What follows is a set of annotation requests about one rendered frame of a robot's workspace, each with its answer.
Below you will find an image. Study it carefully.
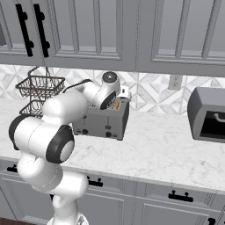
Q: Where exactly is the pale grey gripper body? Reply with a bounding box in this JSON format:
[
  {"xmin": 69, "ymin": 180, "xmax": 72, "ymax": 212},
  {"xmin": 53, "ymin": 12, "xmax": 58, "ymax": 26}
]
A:
[{"xmin": 118, "ymin": 93, "xmax": 132, "ymax": 103}]

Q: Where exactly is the grey metal toaster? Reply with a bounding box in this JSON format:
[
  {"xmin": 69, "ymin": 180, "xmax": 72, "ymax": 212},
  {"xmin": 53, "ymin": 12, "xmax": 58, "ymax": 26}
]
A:
[{"xmin": 72, "ymin": 98, "xmax": 131, "ymax": 142}]

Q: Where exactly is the grey toaster oven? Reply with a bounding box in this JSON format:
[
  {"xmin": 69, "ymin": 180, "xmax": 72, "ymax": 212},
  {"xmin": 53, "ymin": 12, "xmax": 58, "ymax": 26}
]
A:
[{"xmin": 186, "ymin": 86, "xmax": 225, "ymax": 144}]

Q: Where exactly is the grey drawer front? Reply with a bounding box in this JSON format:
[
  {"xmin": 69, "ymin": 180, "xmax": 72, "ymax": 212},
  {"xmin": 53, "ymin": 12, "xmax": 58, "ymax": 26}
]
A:
[
  {"xmin": 134, "ymin": 180, "xmax": 225, "ymax": 214},
  {"xmin": 62, "ymin": 169, "xmax": 138, "ymax": 198},
  {"xmin": 0, "ymin": 159, "xmax": 36, "ymax": 188}
]

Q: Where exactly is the grey base cupboard door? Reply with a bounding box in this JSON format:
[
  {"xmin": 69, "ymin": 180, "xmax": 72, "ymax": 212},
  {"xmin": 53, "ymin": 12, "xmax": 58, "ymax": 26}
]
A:
[
  {"xmin": 75, "ymin": 188, "xmax": 136, "ymax": 225},
  {"xmin": 0, "ymin": 175, "xmax": 58, "ymax": 225},
  {"xmin": 135, "ymin": 197, "xmax": 219, "ymax": 225}
]

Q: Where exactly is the white wall outlet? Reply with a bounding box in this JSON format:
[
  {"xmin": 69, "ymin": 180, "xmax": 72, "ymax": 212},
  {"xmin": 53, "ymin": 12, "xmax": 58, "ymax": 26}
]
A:
[{"xmin": 168, "ymin": 74, "xmax": 184, "ymax": 91}]

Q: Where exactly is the grey wall cupboard door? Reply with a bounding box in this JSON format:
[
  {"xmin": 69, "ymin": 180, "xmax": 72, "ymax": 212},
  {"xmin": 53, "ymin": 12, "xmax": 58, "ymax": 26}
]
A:
[
  {"xmin": 135, "ymin": 0, "xmax": 225, "ymax": 78},
  {"xmin": 32, "ymin": 0, "xmax": 138, "ymax": 73},
  {"xmin": 0, "ymin": 0, "xmax": 45, "ymax": 66}
]

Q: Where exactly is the black wire basket stand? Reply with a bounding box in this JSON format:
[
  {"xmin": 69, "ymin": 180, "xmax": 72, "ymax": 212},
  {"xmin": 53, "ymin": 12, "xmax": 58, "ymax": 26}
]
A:
[{"xmin": 15, "ymin": 66, "xmax": 66, "ymax": 119}]

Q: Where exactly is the short black drawer handle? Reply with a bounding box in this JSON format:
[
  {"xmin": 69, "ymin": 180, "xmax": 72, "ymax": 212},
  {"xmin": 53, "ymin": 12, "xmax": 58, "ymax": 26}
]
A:
[
  {"xmin": 86, "ymin": 176, "xmax": 105, "ymax": 188},
  {"xmin": 168, "ymin": 190, "xmax": 194, "ymax": 203},
  {"xmin": 6, "ymin": 164, "xmax": 18, "ymax": 173}
]

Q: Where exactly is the long black cupboard handle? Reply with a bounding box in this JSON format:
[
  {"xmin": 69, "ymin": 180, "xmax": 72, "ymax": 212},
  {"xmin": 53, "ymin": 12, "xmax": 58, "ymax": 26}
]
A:
[
  {"xmin": 33, "ymin": 3, "xmax": 51, "ymax": 58},
  {"xmin": 15, "ymin": 3, "xmax": 35, "ymax": 58}
]

